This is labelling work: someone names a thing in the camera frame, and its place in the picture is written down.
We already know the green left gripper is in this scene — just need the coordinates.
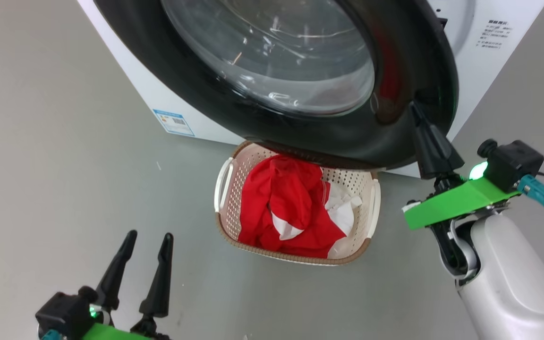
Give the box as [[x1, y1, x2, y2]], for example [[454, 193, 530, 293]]
[[79, 230, 174, 340]]

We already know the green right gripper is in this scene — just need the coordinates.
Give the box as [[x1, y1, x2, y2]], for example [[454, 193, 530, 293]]
[[403, 102, 520, 284]]

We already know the black round glass washer door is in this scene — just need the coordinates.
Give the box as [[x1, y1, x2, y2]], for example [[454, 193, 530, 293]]
[[93, 0, 459, 170]]

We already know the white front-load washing machine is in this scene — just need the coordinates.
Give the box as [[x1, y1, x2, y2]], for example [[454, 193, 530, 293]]
[[77, 0, 544, 179]]

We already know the cream perforated laundry basket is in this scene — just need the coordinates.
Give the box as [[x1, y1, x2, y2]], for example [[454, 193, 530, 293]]
[[214, 140, 381, 266]]

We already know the blue energy label sticker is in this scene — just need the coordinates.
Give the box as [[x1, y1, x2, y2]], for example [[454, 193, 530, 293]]
[[153, 109, 196, 137]]

